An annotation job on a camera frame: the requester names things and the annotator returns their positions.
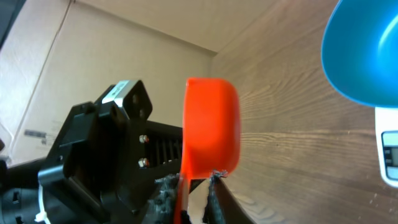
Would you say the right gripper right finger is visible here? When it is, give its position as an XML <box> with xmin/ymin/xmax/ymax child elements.
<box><xmin>202</xmin><ymin>170</ymin><xmax>254</xmax><ymax>224</ymax></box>

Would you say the orange scoop blue handle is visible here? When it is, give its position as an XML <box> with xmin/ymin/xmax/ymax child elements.
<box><xmin>173</xmin><ymin>78</ymin><xmax>241</xmax><ymax>223</ymax></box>

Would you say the white digital kitchen scale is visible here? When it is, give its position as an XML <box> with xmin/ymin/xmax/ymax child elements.
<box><xmin>375</xmin><ymin>107</ymin><xmax>397</xmax><ymax>188</ymax></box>

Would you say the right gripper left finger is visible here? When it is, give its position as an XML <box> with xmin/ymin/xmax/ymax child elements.
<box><xmin>146</xmin><ymin>174</ymin><xmax>179</xmax><ymax>224</ymax></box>

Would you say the teal blue bowl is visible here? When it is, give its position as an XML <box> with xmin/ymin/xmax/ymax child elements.
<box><xmin>321</xmin><ymin>0</ymin><xmax>397</xmax><ymax>108</ymax></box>

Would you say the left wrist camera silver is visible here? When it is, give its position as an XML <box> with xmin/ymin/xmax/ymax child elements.
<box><xmin>101</xmin><ymin>80</ymin><xmax>152</xmax><ymax>120</ymax></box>

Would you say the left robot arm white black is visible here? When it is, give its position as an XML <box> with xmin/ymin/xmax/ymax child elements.
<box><xmin>1</xmin><ymin>100</ymin><xmax>182</xmax><ymax>223</ymax></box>

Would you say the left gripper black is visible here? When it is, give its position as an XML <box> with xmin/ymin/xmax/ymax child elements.
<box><xmin>37</xmin><ymin>101</ymin><xmax>182</xmax><ymax>223</ymax></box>

